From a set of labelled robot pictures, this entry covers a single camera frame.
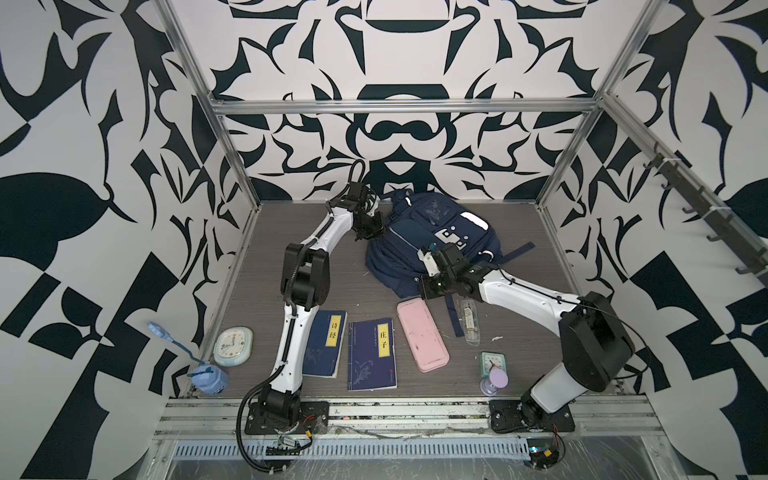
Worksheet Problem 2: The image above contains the pink pencil case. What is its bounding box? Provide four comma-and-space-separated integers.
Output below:
396, 298, 450, 373

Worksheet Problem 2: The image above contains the blue book yellow label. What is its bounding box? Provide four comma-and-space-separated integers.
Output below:
302, 310, 347, 378
347, 318, 397, 392

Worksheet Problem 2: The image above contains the aluminium frame rail base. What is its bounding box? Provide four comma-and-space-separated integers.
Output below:
138, 395, 685, 479

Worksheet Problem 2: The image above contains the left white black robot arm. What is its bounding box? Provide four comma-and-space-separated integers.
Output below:
258, 181, 383, 430

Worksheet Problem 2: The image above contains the navy blue school backpack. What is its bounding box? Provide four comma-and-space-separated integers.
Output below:
365, 189, 535, 299

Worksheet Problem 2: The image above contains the round mint alarm clock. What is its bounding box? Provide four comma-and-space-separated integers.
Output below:
213, 326, 253, 368

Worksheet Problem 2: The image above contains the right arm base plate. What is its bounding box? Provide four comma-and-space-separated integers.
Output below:
488, 400, 576, 434

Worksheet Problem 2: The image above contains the small green circuit board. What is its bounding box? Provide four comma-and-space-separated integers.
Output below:
524, 436, 567, 471

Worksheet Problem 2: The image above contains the black wall hook rack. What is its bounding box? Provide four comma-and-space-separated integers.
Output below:
643, 141, 767, 287

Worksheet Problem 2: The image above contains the left black corrugated cable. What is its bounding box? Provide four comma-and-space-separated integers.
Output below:
235, 365, 301, 474

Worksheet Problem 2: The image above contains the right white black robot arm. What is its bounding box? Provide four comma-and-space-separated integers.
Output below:
417, 243, 636, 428

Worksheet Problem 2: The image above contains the small green square clock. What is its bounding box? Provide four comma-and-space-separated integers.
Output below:
479, 352, 507, 378

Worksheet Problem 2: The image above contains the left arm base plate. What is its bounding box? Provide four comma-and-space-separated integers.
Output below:
244, 401, 330, 435

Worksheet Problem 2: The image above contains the purple cylindrical container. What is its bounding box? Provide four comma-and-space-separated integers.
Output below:
480, 366, 509, 397

